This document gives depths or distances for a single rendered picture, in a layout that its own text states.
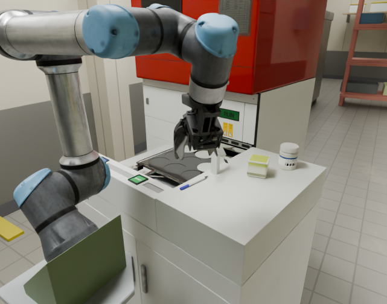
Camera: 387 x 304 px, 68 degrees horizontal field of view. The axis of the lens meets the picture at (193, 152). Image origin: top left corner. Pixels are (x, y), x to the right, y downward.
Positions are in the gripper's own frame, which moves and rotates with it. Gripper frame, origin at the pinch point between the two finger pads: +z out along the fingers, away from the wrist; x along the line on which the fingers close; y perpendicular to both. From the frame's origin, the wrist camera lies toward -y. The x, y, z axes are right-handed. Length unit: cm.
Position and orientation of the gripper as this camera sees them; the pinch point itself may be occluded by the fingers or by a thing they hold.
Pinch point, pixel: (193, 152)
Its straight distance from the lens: 75.8
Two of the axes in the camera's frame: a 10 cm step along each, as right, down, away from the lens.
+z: -1.1, 6.7, 7.4
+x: 9.7, -1.0, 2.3
